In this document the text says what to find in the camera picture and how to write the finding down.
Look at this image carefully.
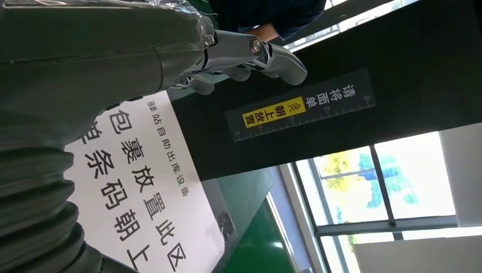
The green conveyor belt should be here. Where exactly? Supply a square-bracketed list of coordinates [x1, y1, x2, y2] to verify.
[220, 188, 317, 273]

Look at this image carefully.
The black weighing device column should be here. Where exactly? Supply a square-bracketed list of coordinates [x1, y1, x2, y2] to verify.
[167, 0, 482, 181]

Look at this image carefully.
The black ruler label sticker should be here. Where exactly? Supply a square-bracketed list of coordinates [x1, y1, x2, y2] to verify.
[225, 68, 377, 143]

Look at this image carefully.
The weighing platform with printed sign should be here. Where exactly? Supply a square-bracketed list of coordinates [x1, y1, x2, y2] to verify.
[64, 89, 242, 273]

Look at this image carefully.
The window with dark frame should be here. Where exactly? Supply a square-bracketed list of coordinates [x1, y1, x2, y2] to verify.
[290, 131, 458, 273]

